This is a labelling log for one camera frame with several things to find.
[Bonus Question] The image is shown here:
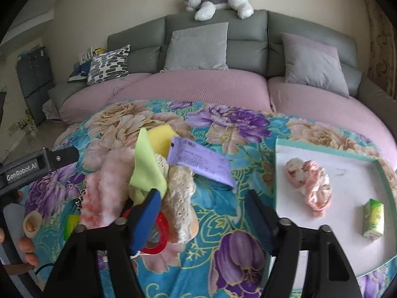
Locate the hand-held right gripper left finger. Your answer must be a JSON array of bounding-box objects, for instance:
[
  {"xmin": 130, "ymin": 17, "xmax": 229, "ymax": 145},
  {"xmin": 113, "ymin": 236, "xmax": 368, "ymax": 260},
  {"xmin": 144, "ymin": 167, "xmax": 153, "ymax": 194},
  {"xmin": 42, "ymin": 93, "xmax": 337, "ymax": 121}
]
[{"xmin": 42, "ymin": 189, "xmax": 162, "ymax": 298}]

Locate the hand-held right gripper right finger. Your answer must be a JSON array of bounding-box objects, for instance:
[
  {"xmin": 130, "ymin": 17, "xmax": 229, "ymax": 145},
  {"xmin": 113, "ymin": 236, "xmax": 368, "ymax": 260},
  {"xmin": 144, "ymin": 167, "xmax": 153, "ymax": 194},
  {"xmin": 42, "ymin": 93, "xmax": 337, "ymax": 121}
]
[{"xmin": 245, "ymin": 189, "xmax": 362, "ymax": 298}]

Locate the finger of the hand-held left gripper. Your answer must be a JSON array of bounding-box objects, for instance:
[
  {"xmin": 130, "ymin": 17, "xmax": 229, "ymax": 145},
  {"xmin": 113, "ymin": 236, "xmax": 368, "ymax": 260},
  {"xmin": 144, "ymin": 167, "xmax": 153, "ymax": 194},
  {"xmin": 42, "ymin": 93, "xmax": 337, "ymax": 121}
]
[{"xmin": 51, "ymin": 147, "xmax": 79, "ymax": 170}]

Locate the red plastic toy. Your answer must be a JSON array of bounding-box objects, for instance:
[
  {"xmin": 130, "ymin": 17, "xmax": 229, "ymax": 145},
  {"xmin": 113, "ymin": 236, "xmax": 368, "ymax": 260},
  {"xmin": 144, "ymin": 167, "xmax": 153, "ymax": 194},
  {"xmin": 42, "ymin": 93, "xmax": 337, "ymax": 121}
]
[{"xmin": 121, "ymin": 209, "xmax": 170, "ymax": 256}]

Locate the cream lace cloth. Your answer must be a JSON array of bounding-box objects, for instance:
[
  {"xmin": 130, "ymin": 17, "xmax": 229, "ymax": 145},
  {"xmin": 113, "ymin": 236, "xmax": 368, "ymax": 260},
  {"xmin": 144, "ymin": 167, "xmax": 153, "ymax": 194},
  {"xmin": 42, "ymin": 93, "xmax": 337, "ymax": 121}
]
[{"xmin": 154, "ymin": 153, "xmax": 196, "ymax": 246}]

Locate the pink fluffy cloth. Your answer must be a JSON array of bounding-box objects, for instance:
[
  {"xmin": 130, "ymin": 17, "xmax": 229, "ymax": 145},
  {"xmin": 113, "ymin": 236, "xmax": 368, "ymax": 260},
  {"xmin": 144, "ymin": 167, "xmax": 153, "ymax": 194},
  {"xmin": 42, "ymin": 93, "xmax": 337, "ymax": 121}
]
[{"xmin": 79, "ymin": 148, "xmax": 141, "ymax": 229}]

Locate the light green cloth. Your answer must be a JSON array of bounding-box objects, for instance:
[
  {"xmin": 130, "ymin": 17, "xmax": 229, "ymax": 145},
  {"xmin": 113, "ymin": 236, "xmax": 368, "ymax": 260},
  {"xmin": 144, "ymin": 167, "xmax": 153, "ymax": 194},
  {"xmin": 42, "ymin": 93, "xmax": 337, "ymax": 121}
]
[{"xmin": 129, "ymin": 128, "xmax": 168, "ymax": 204}]

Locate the white tray with teal rim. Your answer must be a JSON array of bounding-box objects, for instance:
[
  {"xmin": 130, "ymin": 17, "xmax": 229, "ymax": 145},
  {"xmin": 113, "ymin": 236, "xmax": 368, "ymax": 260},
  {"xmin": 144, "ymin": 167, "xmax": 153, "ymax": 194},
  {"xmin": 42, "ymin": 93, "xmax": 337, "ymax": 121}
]
[{"xmin": 274, "ymin": 138, "xmax": 397, "ymax": 279}]

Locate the green tissue pack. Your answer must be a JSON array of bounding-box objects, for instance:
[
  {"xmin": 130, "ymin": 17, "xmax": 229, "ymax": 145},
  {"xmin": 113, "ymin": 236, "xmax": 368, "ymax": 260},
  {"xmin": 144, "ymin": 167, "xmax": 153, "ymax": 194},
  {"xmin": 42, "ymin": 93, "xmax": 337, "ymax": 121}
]
[{"xmin": 361, "ymin": 199, "xmax": 385, "ymax": 241}]

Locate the person's left hand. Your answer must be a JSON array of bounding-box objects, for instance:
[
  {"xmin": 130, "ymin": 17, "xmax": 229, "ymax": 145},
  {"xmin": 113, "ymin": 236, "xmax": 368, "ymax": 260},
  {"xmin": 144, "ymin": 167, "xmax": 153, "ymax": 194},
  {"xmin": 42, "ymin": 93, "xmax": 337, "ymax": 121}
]
[{"xmin": 0, "ymin": 189, "xmax": 39, "ymax": 268}]

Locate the beige powder puff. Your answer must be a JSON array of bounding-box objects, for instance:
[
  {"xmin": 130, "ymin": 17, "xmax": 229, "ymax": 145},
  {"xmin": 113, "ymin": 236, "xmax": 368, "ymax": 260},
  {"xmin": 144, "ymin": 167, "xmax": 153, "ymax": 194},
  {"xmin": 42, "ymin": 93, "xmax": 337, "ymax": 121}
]
[{"xmin": 23, "ymin": 211, "xmax": 43, "ymax": 234}]

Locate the pink floral scrunchie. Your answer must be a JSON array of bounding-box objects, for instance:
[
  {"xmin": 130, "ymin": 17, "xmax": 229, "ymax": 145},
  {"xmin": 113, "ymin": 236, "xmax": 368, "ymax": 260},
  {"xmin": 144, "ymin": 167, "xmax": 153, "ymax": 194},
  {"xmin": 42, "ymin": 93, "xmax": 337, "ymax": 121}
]
[{"xmin": 285, "ymin": 158, "xmax": 333, "ymax": 218}]

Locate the green yellow sponge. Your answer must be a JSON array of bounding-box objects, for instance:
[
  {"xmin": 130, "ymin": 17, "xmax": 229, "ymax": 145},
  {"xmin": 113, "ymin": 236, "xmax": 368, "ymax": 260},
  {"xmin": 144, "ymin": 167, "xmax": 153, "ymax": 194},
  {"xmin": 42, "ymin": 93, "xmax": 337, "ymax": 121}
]
[{"xmin": 65, "ymin": 215, "xmax": 80, "ymax": 241}]

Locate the purple packet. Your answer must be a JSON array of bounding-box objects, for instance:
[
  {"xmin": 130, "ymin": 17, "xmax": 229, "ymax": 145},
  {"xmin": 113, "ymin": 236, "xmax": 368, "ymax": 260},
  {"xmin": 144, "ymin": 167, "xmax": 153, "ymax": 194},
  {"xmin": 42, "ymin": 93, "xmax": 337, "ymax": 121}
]
[{"xmin": 167, "ymin": 137, "xmax": 238, "ymax": 190}]

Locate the yellow sponge cloth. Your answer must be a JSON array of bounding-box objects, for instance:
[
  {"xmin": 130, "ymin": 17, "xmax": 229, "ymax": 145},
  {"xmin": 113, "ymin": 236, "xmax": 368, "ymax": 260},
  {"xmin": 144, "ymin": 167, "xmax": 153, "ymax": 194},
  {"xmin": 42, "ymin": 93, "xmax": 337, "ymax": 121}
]
[{"xmin": 146, "ymin": 123, "xmax": 176, "ymax": 159}]

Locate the dark cabinet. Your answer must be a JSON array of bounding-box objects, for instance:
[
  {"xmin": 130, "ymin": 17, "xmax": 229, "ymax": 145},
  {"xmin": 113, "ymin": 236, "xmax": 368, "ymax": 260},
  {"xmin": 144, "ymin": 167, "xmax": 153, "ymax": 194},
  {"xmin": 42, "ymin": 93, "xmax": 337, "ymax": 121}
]
[{"xmin": 17, "ymin": 46, "xmax": 55, "ymax": 125}]

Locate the dark blue pillow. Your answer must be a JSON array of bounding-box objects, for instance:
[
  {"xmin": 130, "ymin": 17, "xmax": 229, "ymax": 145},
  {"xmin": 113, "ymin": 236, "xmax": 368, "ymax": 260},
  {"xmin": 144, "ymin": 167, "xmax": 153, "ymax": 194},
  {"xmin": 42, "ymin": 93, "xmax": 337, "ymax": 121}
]
[{"xmin": 67, "ymin": 60, "xmax": 92, "ymax": 84}]

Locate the black white patterned pillow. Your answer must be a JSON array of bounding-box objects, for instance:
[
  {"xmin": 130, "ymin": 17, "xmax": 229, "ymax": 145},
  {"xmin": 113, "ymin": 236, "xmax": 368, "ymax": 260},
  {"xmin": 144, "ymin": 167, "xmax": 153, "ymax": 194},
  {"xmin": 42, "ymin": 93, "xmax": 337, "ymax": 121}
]
[{"xmin": 87, "ymin": 45, "xmax": 131, "ymax": 86}]

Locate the floral teal blanket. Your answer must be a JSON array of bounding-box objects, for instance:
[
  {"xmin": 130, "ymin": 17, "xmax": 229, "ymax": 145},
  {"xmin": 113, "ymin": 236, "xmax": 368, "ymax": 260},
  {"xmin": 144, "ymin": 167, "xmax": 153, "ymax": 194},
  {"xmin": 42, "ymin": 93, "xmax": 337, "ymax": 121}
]
[{"xmin": 23, "ymin": 99, "xmax": 397, "ymax": 298}]

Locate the white rack with books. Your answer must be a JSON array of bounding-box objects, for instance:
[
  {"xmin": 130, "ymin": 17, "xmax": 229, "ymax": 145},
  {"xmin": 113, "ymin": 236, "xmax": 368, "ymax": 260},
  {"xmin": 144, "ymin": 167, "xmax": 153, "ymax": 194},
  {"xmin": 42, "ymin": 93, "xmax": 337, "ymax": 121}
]
[{"xmin": 79, "ymin": 46, "xmax": 108, "ymax": 64}]

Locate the pink sofa seat cover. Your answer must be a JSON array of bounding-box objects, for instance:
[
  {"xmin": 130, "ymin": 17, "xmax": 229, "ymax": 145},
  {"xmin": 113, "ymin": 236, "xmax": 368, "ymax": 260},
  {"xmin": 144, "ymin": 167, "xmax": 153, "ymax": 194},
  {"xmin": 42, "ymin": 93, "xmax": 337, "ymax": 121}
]
[
  {"xmin": 268, "ymin": 76, "xmax": 397, "ymax": 172},
  {"xmin": 59, "ymin": 68, "xmax": 275, "ymax": 125}
]

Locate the plain grey pillow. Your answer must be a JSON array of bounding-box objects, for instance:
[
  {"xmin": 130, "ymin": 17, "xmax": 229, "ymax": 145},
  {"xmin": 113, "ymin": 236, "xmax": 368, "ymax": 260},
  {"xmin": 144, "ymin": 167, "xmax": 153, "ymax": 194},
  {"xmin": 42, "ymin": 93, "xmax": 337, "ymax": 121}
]
[{"xmin": 163, "ymin": 22, "xmax": 229, "ymax": 72}]

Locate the pink pillow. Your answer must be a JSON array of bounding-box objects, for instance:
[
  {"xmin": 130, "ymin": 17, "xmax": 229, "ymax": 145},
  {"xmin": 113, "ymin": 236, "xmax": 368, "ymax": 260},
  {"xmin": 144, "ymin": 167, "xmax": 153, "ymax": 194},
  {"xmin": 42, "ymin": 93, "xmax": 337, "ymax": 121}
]
[{"xmin": 281, "ymin": 33, "xmax": 338, "ymax": 57}]

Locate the grey sofa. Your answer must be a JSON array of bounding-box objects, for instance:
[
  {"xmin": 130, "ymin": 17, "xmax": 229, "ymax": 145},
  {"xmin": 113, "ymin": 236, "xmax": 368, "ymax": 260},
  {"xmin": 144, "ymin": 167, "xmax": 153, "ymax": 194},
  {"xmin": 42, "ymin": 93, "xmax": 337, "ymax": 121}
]
[{"xmin": 48, "ymin": 9, "xmax": 397, "ymax": 174}]

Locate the patterned beige curtain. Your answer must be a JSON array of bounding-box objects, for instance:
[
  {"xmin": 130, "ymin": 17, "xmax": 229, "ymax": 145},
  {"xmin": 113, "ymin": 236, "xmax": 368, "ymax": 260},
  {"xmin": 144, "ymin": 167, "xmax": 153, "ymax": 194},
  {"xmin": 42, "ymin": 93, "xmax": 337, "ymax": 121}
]
[{"xmin": 361, "ymin": 0, "xmax": 397, "ymax": 100}]

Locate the grey white plush husky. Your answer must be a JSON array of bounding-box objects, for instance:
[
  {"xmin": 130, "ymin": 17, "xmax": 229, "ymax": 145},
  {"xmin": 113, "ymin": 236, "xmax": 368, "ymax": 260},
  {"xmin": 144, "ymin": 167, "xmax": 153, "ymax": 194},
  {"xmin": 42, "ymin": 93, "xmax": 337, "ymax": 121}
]
[{"xmin": 179, "ymin": 0, "xmax": 255, "ymax": 22}]

